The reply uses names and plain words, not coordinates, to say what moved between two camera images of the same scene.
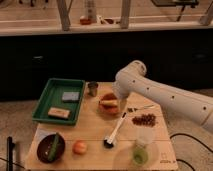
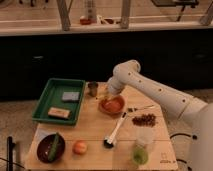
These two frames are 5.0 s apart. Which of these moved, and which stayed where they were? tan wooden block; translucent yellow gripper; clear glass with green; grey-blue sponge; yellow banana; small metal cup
Moved: yellow banana; translucent yellow gripper
Stayed: tan wooden block; grey-blue sponge; clear glass with green; small metal cup
